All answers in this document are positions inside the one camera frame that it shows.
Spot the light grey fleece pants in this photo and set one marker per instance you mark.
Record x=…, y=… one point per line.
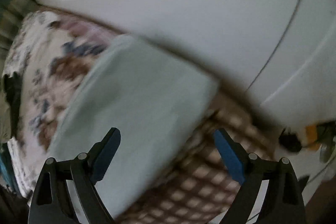
x=154, y=98

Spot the floral patterned bed blanket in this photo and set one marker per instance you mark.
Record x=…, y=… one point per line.
x=47, y=62

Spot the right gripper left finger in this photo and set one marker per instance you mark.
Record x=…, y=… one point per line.
x=51, y=202

